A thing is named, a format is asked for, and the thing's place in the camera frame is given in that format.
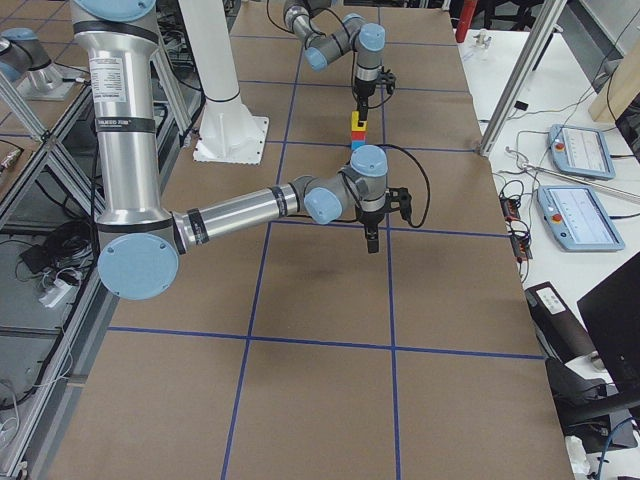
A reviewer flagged red cylinder object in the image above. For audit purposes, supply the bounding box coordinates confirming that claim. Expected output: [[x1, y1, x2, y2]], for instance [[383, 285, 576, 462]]
[[455, 0, 477, 44]]

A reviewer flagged blue teach pendant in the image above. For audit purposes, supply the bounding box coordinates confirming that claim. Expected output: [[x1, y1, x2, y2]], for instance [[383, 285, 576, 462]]
[[548, 124, 616, 180], [537, 185, 625, 252]]

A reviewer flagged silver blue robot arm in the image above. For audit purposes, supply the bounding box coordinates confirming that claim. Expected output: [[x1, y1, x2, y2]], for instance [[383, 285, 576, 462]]
[[70, 1, 391, 300], [275, 1, 396, 127]]

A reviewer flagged near blue teach pendant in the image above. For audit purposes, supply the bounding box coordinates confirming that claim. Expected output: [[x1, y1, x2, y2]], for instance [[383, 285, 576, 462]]
[[537, 185, 625, 252]]

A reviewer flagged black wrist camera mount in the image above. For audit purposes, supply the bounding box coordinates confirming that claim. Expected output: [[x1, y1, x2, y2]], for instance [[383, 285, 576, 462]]
[[378, 68, 396, 96], [388, 187, 412, 223]]

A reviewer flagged white power strip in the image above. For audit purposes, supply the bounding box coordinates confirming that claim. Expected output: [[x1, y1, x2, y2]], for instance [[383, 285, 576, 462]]
[[39, 279, 73, 308]]

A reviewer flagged aluminium frame post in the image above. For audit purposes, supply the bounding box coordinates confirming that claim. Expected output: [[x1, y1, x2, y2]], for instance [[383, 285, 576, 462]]
[[477, 0, 567, 157]]

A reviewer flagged black monitor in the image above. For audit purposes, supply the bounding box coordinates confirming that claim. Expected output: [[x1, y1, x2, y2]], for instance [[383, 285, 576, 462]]
[[578, 254, 639, 390]]

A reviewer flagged black cardboard roll box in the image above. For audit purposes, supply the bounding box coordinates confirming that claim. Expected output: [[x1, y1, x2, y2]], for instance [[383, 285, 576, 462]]
[[525, 282, 596, 363]]

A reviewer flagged yellow cube block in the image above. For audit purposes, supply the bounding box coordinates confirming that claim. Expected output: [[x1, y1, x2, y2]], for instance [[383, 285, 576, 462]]
[[351, 110, 367, 132]]

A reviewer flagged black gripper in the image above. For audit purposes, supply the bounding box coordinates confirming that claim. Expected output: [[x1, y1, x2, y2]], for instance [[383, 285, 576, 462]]
[[357, 207, 389, 254], [352, 75, 379, 120]]

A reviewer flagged white pedestal column base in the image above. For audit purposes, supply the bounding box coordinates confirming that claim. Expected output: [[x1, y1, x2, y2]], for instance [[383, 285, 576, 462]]
[[179, 0, 269, 165]]

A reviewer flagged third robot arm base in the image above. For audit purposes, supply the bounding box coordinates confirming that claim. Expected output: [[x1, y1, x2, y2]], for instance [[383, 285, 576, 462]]
[[1, 27, 74, 101]]

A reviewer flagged far blue teach pendant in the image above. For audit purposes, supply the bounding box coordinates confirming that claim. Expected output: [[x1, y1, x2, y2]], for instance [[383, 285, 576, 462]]
[[548, 124, 616, 180]]

